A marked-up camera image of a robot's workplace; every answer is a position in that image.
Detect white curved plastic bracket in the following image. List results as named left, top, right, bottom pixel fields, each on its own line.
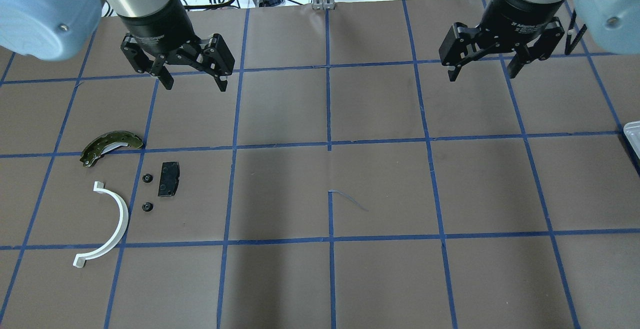
left=71, top=180, right=130, bottom=269

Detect brown paper mat blue grid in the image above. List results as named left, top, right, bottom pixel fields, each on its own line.
left=0, top=0, right=639, bottom=329

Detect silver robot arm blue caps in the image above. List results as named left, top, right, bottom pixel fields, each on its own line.
left=0, top=0, right=235, bottom=92

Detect ribbed silver metal tray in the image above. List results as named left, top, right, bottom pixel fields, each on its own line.
left=622, top=120, right=640, bottom=173

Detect green brake shoe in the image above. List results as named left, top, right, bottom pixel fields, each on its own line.
left=79, top=130, right=144, bottom=168

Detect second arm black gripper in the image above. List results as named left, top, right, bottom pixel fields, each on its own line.
left=438, top=0, right=565, bottom=82

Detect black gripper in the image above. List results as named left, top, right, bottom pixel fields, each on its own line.
left=119, top=0, right=235, bottom=93

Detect black bearing gear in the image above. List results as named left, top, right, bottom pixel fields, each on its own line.
left=141, top=202, right=154, bottom=213
left=141, top=172, right=154, bottom=184

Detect loose blue tape strand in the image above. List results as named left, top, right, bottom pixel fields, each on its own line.
left=327, top=189, right=370, bottom=212

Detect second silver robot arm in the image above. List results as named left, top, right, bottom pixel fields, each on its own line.
left=438, top=0, right=639, bottom=81

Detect black brake pad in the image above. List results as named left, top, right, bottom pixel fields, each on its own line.
left=157, top=162, right=180, bottom=198

